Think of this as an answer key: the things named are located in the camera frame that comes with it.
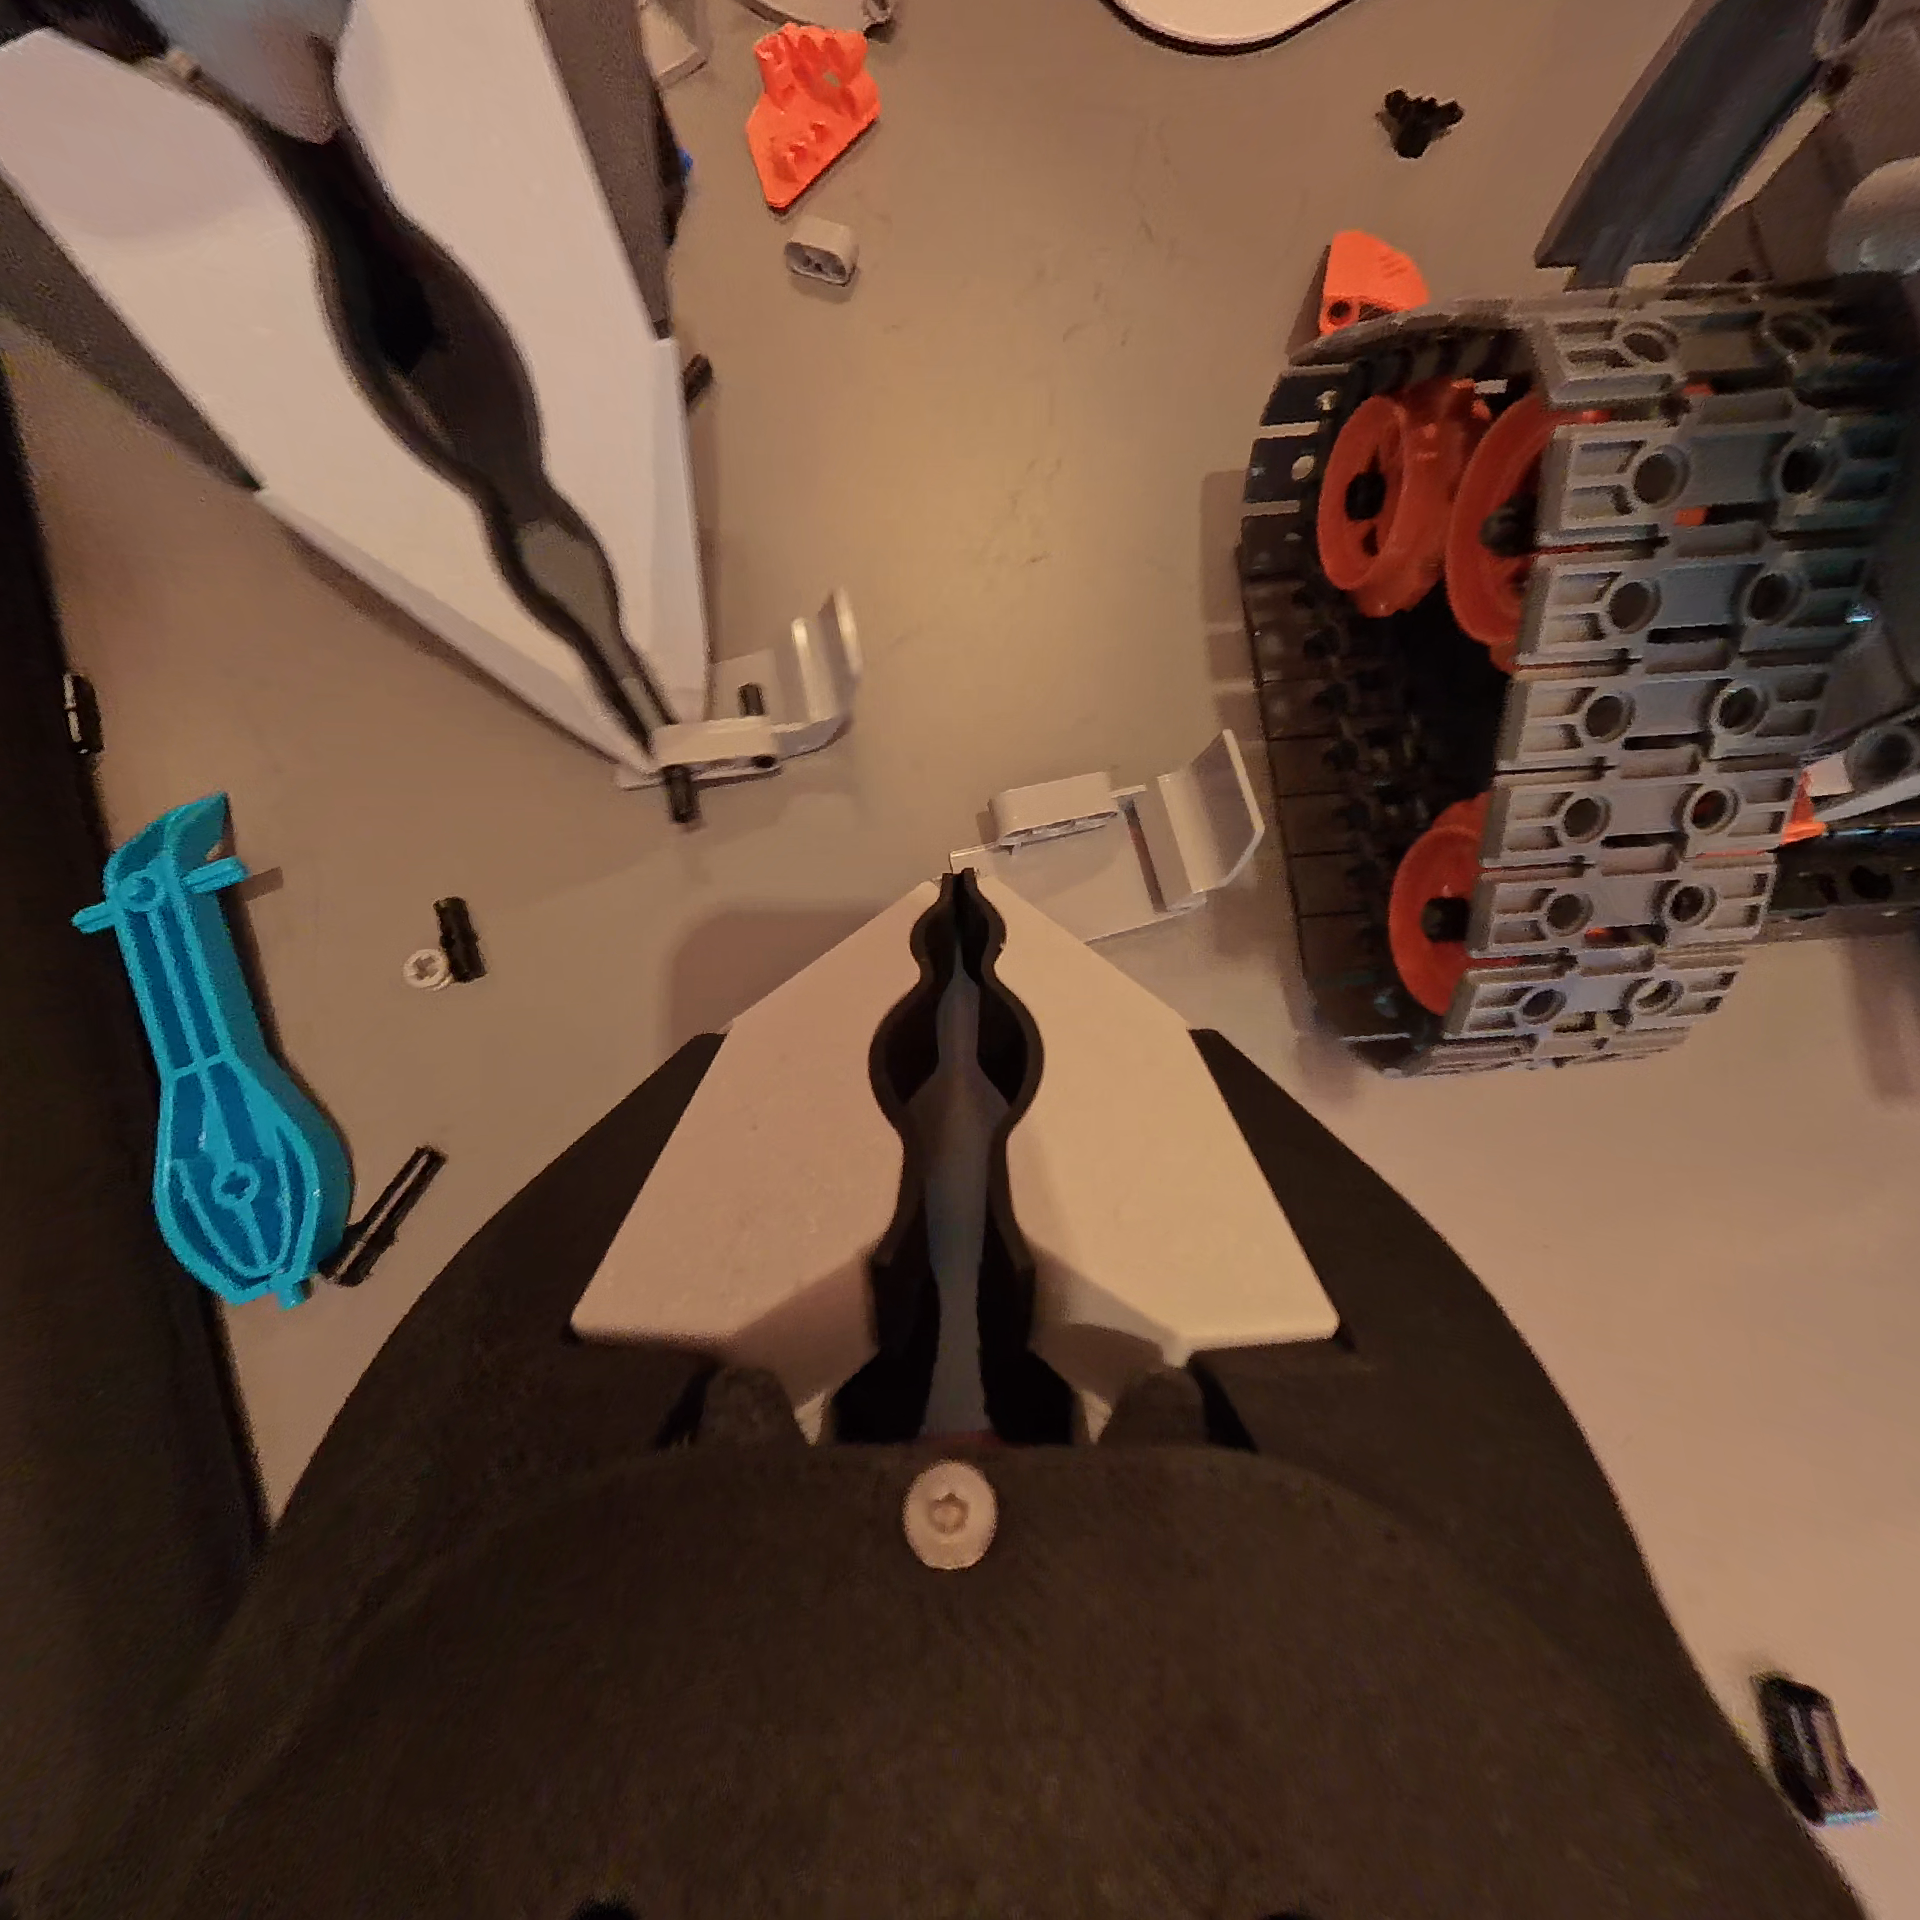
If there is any grey curved panel assembly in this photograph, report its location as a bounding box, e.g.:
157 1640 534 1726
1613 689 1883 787
949 729 1266 946
614 590 866 826

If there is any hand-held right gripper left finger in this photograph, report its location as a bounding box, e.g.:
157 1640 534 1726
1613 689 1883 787
566 873 962 1450

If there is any teal separator tool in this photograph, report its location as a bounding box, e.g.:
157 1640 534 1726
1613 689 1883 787
70 790 356 1310

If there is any grey orange tracked toy robot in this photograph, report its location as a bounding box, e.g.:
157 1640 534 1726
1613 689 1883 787
1236 0 1920 1080

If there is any orange wedge panel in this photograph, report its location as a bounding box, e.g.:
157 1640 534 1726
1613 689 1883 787
1316 229 1432 337

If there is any orange ribbed panel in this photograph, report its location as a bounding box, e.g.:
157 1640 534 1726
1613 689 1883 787
746 22 882 212

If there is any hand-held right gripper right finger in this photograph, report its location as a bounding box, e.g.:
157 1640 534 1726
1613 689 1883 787
961 873 1341 1450

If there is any dark grey track link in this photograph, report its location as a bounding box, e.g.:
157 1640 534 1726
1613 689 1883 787
1750 1672 1881 1828

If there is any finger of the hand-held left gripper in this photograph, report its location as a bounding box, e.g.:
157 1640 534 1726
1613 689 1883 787
334 0 710 731
0 29 673 770

